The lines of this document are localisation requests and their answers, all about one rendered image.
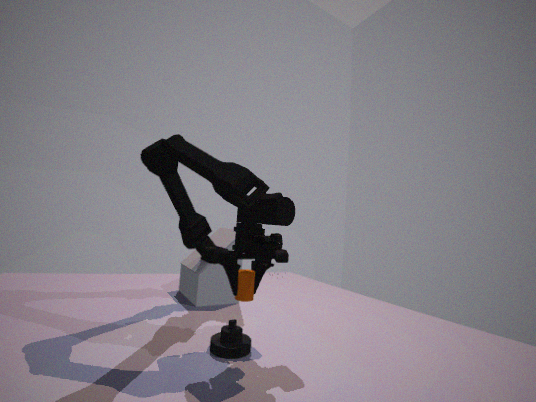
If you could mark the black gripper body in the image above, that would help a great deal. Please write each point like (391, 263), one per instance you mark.
(219, 255)

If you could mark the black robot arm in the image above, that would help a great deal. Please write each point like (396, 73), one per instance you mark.
(232, 182)

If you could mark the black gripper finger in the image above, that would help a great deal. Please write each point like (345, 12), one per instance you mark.
(259, 270)
(232, 274)

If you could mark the orange knob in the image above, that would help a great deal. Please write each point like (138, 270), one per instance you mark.
(245, 291)

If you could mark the black round pedestal with shaft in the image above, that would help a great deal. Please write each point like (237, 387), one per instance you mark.
(231, 342)

